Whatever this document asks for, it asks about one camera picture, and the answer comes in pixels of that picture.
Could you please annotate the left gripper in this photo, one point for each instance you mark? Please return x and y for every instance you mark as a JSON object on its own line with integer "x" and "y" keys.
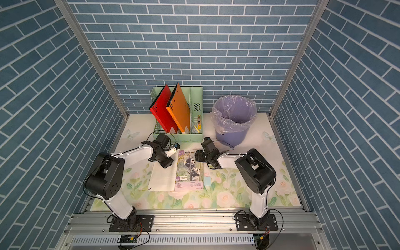
{"x": 167, "y": 162}

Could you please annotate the clear bin liner bag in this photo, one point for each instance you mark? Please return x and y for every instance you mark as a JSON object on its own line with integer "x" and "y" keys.
{"x": 232, "y": 114}

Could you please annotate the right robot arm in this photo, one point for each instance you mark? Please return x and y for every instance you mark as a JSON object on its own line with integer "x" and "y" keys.
{"x": 257, "y": 172}

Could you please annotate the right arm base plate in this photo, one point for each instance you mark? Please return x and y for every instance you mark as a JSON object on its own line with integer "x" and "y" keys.
{"x": 243, "y": 224}

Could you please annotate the English textbook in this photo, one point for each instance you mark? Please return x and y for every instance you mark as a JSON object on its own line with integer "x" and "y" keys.
{"x": 184, "y": 175}

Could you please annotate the floral table mat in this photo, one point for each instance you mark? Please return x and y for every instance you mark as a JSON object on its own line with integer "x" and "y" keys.
{"x": 227, "y": 190}

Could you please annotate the orange folder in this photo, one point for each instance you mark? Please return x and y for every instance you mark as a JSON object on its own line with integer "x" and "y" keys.
{"x": 179, "y": 110}

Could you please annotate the blue sticky note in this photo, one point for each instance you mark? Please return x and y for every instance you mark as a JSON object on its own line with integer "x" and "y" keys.
{"x": 207, "y": 181}

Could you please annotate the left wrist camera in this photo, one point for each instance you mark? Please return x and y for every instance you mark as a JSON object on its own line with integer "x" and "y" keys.
{"x": 173, "y": 150}

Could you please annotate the purple trash bin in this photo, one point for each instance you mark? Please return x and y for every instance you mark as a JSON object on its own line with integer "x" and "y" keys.
{"x": 231, "y": 134}

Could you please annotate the small items in organizer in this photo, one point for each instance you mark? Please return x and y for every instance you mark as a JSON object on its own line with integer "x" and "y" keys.
{"x": 197, "y": 125}

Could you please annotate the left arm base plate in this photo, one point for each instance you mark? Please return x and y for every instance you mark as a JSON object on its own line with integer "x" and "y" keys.
{"x": 135, "y": 223}

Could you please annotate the red folder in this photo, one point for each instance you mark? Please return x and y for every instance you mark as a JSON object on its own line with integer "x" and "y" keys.
{"x": 159, "y": 111}

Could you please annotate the left controller board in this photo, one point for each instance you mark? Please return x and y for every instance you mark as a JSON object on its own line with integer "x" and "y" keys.
{"x": 128, "y": 239}

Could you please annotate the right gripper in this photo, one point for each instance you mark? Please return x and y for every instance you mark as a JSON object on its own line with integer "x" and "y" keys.
{"x": 199, "y": 157}

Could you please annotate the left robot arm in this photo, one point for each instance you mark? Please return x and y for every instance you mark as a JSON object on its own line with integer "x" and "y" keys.
{"x": 104, "y": 180}

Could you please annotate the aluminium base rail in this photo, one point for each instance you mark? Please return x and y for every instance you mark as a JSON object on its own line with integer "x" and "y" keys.
{"x": 195, "y": 229}

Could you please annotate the green file organizer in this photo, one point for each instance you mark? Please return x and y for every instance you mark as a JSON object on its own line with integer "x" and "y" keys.
{"x": 194, "y": 99}

